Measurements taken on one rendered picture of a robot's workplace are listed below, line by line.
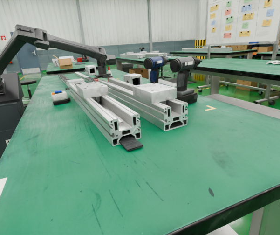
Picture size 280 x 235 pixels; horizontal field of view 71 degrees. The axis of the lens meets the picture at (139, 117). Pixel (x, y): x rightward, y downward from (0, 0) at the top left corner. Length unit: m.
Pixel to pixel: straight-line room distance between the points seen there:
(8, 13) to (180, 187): 12.35
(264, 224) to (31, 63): 12.10
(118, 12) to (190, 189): 12.73
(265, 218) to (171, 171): 0.39
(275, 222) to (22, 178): 0.77
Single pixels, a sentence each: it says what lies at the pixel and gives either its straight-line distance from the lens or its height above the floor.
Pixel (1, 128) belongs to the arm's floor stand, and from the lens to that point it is 1.53.
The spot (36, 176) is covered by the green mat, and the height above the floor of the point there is 0.78.
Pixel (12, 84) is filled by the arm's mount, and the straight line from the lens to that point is 1.55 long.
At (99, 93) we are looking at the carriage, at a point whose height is 0.88.
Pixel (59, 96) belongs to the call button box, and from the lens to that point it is 1.18.
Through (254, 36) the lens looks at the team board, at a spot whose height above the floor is 1.07.
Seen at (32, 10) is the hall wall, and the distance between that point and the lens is 12.46.
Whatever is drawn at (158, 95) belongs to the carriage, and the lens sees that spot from 0.71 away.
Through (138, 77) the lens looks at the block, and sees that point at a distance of 1.35.
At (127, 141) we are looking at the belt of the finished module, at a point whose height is 0.79.
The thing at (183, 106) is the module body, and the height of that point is 0.85.
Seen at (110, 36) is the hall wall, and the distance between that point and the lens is 12.70.
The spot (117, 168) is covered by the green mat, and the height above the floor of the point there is 0.78.
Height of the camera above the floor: 1.06
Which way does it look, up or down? 20 degrees down
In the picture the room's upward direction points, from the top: 4 degrees counter-clockwise
